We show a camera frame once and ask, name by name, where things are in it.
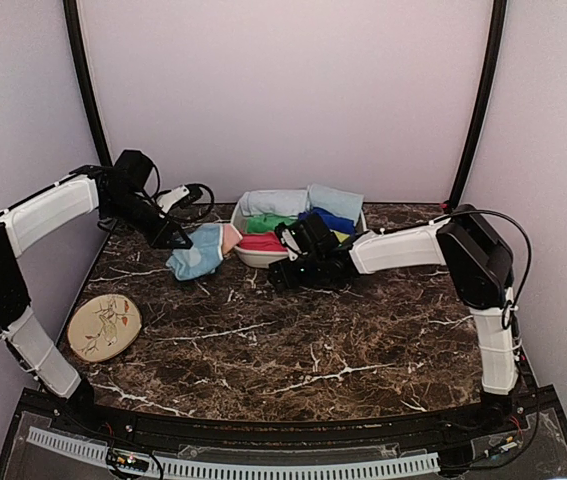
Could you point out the black frame post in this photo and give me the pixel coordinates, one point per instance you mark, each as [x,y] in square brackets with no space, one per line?
[84,81]
[479,112]

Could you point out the green folded towel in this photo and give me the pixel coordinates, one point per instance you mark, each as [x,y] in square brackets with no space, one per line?
[267,222]

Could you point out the rolled light blue towel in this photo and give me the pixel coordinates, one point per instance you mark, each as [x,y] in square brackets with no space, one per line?
[339,203]

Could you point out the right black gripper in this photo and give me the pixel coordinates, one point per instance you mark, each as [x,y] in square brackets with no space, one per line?
[284,276]

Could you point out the yellow white rolled towel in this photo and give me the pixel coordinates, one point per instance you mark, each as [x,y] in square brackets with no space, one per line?
[341,236]

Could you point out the pink folded towel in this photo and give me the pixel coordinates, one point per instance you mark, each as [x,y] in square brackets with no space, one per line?
[263,242]

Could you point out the dark blue rolled towel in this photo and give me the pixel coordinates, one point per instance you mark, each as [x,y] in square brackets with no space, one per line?
[333,222]

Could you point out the large light blue towel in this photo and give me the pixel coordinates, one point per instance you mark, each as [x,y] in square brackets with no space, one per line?
[287,203]

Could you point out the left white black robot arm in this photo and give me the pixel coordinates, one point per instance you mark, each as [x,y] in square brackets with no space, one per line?
[116,193]

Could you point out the white plastic basin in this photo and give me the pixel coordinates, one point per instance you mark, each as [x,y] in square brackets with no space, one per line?
[256,259]

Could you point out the right black frame post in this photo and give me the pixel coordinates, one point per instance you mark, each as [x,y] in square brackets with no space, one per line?
[479,112]

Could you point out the left black frame post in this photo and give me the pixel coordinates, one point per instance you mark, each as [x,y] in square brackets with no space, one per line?
[84,81]

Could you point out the white slotted cable duct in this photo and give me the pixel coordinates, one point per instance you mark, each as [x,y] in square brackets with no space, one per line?
[198,462]

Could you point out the blue patterned cartoon towel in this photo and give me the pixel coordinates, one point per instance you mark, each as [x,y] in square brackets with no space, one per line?
[211,243]

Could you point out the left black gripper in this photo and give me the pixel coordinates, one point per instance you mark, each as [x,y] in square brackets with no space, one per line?
[160,238]

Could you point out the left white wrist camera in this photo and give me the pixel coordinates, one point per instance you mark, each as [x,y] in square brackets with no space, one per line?
[181,197]

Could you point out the black front rail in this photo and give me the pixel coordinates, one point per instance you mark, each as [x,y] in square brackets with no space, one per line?
[445,429]

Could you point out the round bird painted plate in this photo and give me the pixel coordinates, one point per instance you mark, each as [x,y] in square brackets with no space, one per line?
[104,327]

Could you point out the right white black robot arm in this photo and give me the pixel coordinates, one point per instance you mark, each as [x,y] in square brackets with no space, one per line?
[477,258]

